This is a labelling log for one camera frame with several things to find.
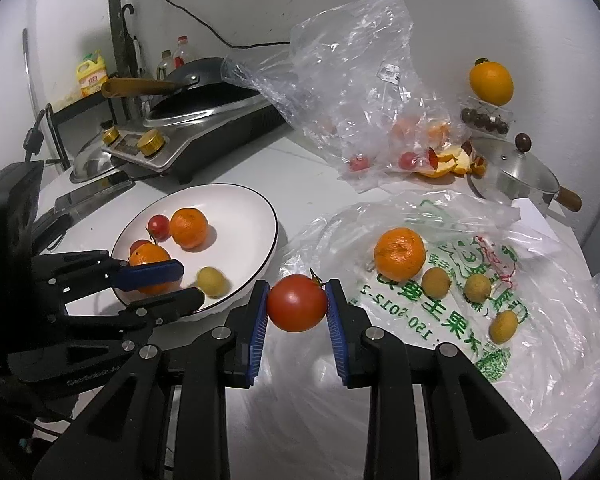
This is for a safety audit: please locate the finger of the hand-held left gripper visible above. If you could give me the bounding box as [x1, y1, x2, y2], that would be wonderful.
[32, 250, 185, 307]
[47, 287, 206, 361]

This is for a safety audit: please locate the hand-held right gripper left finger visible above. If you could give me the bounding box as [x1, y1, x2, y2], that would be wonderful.
[32, 280, 271, 480]

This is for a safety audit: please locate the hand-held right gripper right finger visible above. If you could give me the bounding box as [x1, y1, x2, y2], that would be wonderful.
[324, 279, 563, 480]

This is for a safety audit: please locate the tangerine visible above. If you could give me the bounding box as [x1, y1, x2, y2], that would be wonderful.
[373, 227, 427, 282]
[390, 115, 423, 141]
[169, 207, 209, 250]
[425, 122, 453, 146]
[128, 244, 181, 296]

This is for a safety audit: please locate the small yellow-green fruit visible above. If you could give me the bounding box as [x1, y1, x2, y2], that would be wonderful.
[463, 272, 493, 303]
[196, 266, 230, 297]
[489, 310, 519, 345]
[421, 266, 452, 300]

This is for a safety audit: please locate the white plate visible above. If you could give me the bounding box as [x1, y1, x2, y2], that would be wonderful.
[110, 183, 279, 317]

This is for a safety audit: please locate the green printed plastic bag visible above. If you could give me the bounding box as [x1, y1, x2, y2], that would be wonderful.
[260, 192, 600, 480]

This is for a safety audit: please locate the clear box of dark fruits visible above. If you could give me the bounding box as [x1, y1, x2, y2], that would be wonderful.
[460, 95, 516, 136]

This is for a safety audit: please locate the steel pot lid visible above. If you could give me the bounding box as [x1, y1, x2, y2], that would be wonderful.
[70, 132, 127, 185]

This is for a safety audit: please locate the silver induction cooker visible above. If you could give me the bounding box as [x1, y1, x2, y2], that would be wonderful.
[101, 82, 289, 184]

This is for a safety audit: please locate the yellow detergent bottle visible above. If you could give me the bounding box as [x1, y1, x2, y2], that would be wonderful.
[76, 50, 110, 99]

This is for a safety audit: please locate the orange peel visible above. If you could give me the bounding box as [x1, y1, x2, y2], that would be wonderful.
[414, 142, 474, 180]

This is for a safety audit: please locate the black umbrella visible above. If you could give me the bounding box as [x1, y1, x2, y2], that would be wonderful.
[121, 4, 144, 79]

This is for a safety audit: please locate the red label plastic bottle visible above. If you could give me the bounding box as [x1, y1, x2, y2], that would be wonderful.
[172, 36, 194, 69]

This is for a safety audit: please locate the white paper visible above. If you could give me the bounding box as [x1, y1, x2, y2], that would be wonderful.
[510, 197, 572, 242]

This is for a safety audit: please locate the dark vertical pipe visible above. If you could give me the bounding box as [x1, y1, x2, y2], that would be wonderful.
[107, 0, 132, 116]

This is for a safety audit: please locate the clear crumpled plastic bag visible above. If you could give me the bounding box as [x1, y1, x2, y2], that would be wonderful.
[221, 0, 473, 194]

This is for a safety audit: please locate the large orange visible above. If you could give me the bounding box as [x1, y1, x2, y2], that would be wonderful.
[469, 58, 514, 107]

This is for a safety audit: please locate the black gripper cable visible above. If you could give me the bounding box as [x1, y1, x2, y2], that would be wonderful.
[24, 107, 51, 164]

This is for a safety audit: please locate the black wok wooden handle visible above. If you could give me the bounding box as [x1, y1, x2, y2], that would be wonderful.
[101, 56, 231, 107]

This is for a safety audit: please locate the black cooker power cable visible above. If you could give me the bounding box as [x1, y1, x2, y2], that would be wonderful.
[155, 0, 292, 51]

